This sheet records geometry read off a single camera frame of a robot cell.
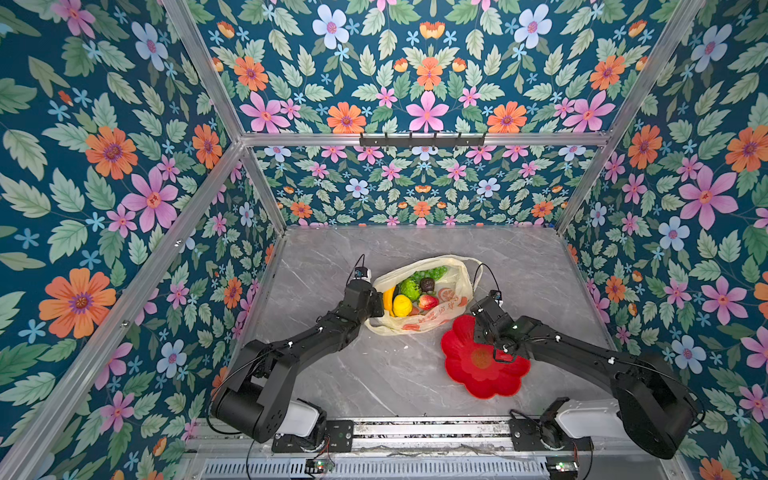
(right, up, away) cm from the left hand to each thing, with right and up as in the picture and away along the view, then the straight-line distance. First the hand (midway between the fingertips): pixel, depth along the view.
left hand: (383, 288), depth 89 cm
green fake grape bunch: (+16, +4, +12) cm, 21 cm away
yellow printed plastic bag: (+23, -2, +7) cm, 24 cm away
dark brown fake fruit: (+14, 0, +9) cm, 17 cm away
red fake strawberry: (+14, -5, +6) cm, 16 cm away
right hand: (+29, -12, -1) cm, 31 cm away
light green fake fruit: (+8, -1, +6) cm, 11 cm away
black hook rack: (+12, +46, +4) cm, 48 cm away
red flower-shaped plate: (+30, -24, -4) cm, 38 cm away
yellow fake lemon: (+6, -6, +3) cm, 9 cm away
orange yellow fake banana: (+1, -4, +2) cm, 5 cm away
